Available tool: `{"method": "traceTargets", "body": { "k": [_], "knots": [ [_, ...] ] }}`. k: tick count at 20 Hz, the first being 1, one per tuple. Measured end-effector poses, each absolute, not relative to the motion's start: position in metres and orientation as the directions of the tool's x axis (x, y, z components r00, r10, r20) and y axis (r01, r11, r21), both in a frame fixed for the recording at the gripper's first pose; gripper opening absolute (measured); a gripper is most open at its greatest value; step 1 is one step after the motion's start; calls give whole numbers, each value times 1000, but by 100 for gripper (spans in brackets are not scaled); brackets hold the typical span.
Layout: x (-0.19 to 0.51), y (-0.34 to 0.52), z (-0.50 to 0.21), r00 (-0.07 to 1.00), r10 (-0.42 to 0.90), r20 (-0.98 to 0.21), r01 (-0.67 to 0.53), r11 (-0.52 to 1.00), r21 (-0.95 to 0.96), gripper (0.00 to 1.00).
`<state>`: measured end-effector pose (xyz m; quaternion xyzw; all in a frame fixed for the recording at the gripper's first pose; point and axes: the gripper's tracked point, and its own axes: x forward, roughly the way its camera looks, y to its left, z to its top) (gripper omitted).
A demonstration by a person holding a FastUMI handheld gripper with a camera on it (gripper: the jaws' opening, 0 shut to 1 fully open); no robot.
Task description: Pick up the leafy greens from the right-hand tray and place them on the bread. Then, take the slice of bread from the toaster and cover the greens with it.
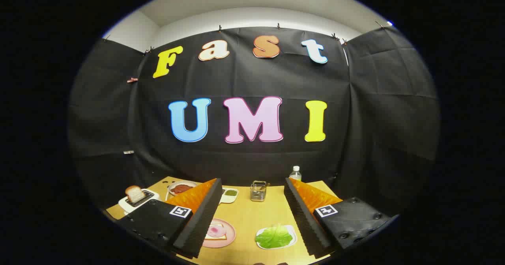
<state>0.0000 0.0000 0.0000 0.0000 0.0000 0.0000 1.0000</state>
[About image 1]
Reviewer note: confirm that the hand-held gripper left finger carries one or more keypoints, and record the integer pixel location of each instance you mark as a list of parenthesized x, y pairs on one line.
[(205, 217)]

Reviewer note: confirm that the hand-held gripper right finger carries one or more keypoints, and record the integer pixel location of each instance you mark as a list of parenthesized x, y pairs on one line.
[(302, 217)]

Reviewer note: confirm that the green lettuce leaf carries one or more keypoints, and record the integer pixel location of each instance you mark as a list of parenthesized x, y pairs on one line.
[(273, 237)]

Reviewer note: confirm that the toasted bread slice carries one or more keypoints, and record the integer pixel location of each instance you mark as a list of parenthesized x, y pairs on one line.
[(135, 194)]

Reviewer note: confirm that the pink ham slice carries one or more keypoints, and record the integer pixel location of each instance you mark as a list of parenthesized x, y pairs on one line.
[(216, 231)]

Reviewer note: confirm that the white square plate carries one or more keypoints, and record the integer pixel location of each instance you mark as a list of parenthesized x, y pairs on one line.
[(292, 233)]

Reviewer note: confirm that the white bread slice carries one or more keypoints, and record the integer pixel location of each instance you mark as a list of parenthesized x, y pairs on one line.
[(221, 236)]

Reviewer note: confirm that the pink round plate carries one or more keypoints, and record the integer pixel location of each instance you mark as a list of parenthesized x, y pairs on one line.
[(231, 233)]

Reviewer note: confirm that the white divided bean dish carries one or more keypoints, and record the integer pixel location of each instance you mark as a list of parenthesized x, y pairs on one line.
[(229, 193)]

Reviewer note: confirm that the brown meat steak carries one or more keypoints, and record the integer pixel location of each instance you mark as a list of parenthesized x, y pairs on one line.
[(180, 188)]

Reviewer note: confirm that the white round plate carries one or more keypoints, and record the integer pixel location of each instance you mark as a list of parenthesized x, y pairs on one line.
[(182, 183)]

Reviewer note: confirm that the green label plastic bottle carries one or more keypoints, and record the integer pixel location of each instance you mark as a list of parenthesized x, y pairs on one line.
[(295, 174)]

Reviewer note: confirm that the metal mesh holder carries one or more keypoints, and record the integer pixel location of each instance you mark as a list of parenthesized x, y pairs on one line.
[(258, 194)]

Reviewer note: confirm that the cream white toaster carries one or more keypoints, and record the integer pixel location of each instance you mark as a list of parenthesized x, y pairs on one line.
[(152, 196)]

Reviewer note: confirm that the black backdrop cloth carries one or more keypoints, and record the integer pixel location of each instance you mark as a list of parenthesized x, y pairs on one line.
[(244, 79)]

